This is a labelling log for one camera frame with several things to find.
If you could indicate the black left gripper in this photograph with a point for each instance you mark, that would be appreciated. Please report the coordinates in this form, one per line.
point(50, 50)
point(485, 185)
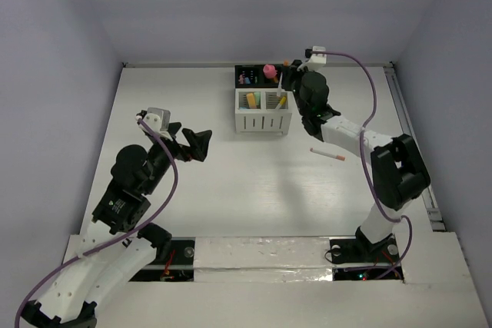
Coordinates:
point(179, 143)

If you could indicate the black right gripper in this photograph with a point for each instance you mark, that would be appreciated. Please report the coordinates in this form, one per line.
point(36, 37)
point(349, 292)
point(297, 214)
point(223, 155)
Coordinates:
point(294, 69)

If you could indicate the orange-capped white pen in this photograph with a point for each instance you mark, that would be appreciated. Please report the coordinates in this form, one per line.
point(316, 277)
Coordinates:
point(280, 79)

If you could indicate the pink glue stick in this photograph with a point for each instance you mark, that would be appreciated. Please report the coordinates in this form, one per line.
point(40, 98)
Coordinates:
point(270, 73)

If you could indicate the yellow-capped white pen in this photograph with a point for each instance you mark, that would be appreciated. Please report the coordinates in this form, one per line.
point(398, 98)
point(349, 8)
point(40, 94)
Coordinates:
point(281, 103)

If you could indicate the long green highlighter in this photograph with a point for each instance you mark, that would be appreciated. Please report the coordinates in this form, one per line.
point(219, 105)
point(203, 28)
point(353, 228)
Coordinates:
point(257, 99)

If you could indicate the orange pink pastel highlighter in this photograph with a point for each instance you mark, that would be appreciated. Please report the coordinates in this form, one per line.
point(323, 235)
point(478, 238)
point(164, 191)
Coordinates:
point(250, 100)

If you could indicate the pink-capped white pen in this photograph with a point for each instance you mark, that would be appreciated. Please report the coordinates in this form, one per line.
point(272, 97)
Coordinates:
point(328, 154)

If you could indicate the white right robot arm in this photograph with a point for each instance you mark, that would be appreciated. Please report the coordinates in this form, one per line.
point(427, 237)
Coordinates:
point(393, 166)

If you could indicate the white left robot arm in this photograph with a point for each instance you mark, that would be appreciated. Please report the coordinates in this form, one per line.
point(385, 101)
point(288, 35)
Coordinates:
point(117, 242)

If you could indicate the white four-slot pen organizer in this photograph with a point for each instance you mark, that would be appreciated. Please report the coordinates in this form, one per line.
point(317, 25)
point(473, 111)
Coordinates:
point(265, 119)

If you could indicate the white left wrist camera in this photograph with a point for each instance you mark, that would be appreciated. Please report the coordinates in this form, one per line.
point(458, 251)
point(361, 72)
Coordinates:
point(156, 120)

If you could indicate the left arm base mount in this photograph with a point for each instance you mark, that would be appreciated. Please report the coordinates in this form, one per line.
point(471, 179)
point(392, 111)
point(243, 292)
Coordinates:
point(177, 266)

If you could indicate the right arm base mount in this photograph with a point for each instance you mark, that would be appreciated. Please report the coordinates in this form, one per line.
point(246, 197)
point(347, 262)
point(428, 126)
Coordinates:
point(350, 264)

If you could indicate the aluminium rail right edge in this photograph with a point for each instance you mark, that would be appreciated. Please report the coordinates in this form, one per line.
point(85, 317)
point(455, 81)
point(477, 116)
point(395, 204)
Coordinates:
point(433, 211)

